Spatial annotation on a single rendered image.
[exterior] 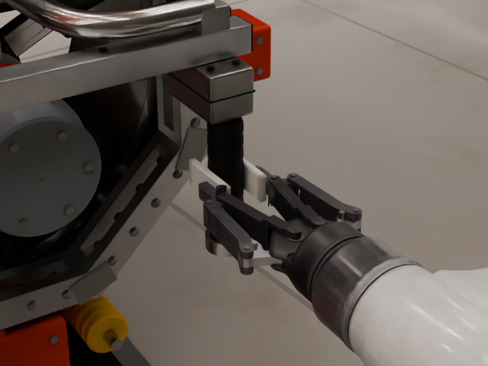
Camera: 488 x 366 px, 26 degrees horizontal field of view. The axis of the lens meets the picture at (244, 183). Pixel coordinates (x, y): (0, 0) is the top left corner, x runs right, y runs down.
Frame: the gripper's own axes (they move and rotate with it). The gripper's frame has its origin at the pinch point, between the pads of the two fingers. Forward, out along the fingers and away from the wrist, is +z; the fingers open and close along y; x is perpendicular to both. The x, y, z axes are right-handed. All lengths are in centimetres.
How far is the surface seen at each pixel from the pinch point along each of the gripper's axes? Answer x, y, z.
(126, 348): -75, 18, 67
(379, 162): -83, 114, 112
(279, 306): -83, 56, 72
